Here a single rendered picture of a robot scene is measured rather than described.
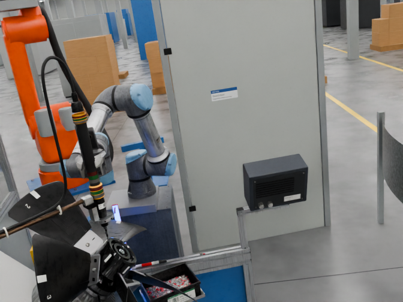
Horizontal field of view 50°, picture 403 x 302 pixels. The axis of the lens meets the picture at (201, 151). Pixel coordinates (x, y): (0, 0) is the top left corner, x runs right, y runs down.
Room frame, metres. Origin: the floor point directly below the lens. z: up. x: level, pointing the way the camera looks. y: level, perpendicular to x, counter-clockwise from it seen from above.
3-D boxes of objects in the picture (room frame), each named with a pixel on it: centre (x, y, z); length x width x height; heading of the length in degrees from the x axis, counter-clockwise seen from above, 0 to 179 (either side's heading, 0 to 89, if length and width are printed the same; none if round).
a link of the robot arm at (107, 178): (1.57, 0.40, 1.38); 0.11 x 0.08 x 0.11; 69
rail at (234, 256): (1.67, 0.29, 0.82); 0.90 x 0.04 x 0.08; 96
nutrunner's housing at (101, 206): (1.30, 0.36, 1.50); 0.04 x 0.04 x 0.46
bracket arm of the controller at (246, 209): (1.72, -0.24, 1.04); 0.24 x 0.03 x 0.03; 96
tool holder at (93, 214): (1.30, 0.37, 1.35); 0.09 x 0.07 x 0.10; 131
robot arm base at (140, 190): (2.09, 0.34, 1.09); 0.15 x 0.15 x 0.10
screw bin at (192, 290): (1.51, 0.21, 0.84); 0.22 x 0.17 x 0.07; 111
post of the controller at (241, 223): (1.71, -0.13, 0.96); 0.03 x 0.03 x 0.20; 6
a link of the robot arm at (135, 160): (2.09, 0.33, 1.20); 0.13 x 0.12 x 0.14; 69
